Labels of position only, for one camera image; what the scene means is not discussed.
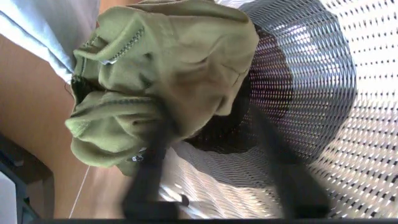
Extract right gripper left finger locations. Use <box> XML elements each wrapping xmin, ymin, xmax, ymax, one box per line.
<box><xmin>123</xmin><ymin>104</ymin><xmax>189</xmax><ymax>219</ymax></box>

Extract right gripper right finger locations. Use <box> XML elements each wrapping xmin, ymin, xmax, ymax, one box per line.
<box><xmin>251</xmin><ymin>105</ymin><xmax>331</xmax><ymax>219</ymax></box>

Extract green garment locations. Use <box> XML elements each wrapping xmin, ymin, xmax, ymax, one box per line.
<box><xmin>64</xmin><ymin>0</ymin><xmax>261</xmax><ymax>178</ymax></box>

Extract white laundry basket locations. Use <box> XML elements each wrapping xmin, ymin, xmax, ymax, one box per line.
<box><xmin>158</xmin><ymin>0</ymin><xmax>398</xmax><ymax>220</ymax></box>

